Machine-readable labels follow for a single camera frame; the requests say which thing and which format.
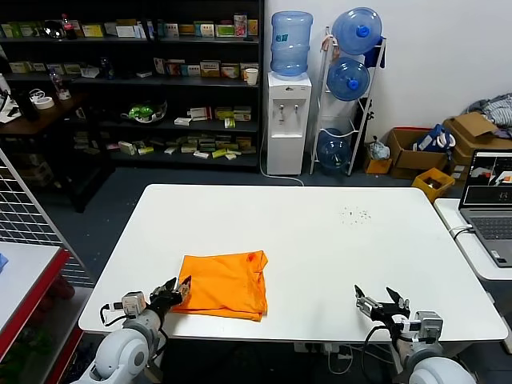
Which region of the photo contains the white power strip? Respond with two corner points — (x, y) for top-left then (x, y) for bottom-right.
(294, 342), (353, 355)

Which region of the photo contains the clear bottle with pink label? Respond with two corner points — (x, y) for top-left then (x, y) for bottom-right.
(48, 67), (66, 97)

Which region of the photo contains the white laptop cable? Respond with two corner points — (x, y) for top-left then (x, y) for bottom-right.
(448, 224), (474, 241)

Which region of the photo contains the orange t-shirt with white logo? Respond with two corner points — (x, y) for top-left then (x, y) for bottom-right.
(170, 250), (269, 322)

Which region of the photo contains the brown wooden desk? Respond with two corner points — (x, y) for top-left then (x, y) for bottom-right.
(0, 90), (117, 213)

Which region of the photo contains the small yellow cardboard box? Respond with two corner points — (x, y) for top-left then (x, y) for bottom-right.
(363, 154), (394, 176)

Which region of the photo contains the red-edged white cart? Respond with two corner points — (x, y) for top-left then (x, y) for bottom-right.
(0, 242), (85, 384)

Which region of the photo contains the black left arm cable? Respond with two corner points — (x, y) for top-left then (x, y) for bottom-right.
(99, 304), (129, 327)

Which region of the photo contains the cola bottle with red label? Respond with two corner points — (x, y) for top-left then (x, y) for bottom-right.
(60, 14), (78, 41)

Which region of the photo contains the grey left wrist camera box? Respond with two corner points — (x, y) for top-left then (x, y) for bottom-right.
(114, 291), (145, 317)

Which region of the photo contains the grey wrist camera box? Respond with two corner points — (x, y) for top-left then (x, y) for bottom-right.
(402, 310), (444, 345)
(114, 291), (145, 317)

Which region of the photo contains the yellow and white medicine box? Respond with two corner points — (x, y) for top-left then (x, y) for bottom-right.
(200, 60), (222, 78)

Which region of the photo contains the shiny metal bowl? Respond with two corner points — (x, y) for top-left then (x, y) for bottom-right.
(42, 18), (66, 40)

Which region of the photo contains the white dispenser power cable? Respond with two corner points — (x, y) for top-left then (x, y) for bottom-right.
(260, 131), (306, 187)

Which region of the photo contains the black cylinder flask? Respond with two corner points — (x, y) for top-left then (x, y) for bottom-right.
(14, 90), (40, 121)

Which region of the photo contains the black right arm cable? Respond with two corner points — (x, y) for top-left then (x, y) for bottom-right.
(362, 326), (397, 375)

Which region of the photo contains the white side table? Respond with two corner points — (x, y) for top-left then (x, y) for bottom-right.
(434, 198), (512, 281)

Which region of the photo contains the pile of grey clothes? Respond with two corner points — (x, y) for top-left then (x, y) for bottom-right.
(464, 92), (512, 139)

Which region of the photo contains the white water dispenser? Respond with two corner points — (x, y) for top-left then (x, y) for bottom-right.
(266, 72), (313, 176)

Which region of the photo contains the black shelf unit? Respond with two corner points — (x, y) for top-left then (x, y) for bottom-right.
(0, 0), (266, 174)

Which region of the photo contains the green and white bag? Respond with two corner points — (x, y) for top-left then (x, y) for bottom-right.
(122, 99), (169, 124)

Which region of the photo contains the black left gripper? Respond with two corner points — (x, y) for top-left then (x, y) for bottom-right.
(150, 274), (192, 317)

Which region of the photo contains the yellow plastic bin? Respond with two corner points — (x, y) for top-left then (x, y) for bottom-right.
(411, 167), (457, 204)

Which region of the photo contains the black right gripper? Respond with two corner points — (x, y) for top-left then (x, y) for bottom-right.
(354, 284), (411, 328)

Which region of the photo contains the crumpled clear plastic bag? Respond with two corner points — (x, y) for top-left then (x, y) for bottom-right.
(367, 136), (390, 162)

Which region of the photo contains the open brown cardboard box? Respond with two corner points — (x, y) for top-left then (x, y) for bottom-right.
(386, 126), (450, 180)

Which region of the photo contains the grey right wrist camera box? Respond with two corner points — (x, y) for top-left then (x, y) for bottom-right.
(402, 310), (444, 345)

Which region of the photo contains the white wire grid panel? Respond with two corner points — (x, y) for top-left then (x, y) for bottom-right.
(0, 148), (86, 268)

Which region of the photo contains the cardboard box with raised flap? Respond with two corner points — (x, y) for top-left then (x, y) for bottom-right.
(442, 111), (512, 181)

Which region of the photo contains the labelled blue water jug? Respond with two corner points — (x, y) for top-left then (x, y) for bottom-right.
(271, 10), (314, 78)

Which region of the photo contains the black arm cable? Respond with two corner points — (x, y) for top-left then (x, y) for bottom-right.
(362, 326), (397, 375)
(99, 304), (129, 327)

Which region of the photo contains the white metal jug rack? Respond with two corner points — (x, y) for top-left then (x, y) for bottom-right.
(310, 26), (388, 177)

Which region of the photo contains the grey open laptop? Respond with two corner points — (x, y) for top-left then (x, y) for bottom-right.
(459, 149), (512, 268)

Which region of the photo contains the blue bag with white handles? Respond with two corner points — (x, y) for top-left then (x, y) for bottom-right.
(412, 123), (458, 153)

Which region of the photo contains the dark blue hanging cloth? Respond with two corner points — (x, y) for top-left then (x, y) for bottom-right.
(362, 36), (388, 69)

